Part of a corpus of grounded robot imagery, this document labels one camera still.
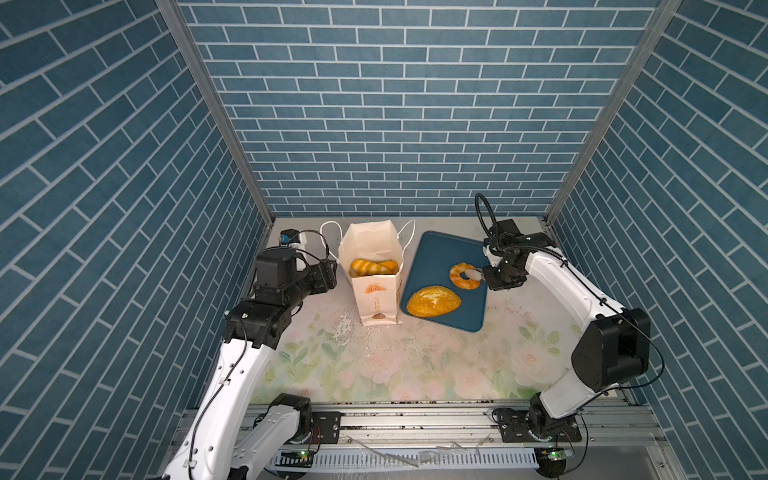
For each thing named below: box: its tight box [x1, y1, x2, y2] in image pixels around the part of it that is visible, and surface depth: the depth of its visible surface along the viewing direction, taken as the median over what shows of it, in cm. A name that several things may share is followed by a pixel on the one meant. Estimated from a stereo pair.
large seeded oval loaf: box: [406, 285, 462, 318], surface depth 93 cm
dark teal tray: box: [401, 231, 488, 332], surface depth 103 cm
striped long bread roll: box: [349, 259, 393, 277], surface depth 89 cm
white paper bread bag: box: [320, 219, 416, 327], surface depth 84 cm
